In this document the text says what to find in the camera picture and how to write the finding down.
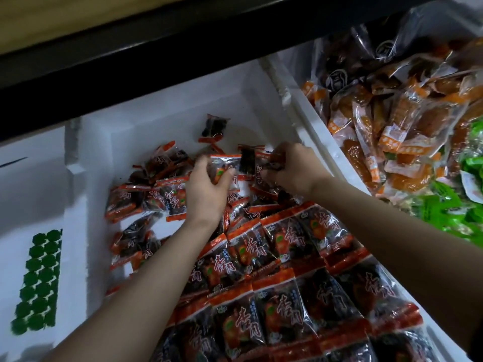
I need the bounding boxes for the person's left hand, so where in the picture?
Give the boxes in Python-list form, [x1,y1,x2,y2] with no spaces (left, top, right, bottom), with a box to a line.
[183,154,236,232]

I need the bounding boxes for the person's right hand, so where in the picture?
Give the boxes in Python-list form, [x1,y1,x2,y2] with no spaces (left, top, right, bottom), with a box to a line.
[264,142,335,202]

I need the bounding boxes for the dark red snack packet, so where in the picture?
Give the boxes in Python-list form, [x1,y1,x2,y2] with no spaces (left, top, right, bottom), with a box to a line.
[237,144,286,195]
[207,153,243,186]

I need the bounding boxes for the pile of brown packets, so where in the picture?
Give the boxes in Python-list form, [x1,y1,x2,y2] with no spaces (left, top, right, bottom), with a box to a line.
[302,26,483,197]

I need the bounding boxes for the pile of dark red packets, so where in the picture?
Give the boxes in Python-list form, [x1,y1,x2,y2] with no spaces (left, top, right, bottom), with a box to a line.
[104,113,446,362]

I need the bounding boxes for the pile of green packets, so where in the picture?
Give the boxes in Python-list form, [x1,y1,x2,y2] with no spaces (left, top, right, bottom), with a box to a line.
[411,120,483,249]

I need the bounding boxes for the person's left forearm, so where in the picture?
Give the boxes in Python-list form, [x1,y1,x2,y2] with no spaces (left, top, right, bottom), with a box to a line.
[41,218,220,362]

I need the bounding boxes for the person's right forearm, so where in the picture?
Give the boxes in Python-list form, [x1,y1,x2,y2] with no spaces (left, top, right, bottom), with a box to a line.
[308,177,483,351]

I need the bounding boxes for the green leaf-pattern sheet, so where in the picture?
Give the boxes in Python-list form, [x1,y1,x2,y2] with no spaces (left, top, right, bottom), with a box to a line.
[10,228,63,335]

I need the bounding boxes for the black metal guard rail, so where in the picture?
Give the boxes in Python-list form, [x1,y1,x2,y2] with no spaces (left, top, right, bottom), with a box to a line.
[0,0,446,144]

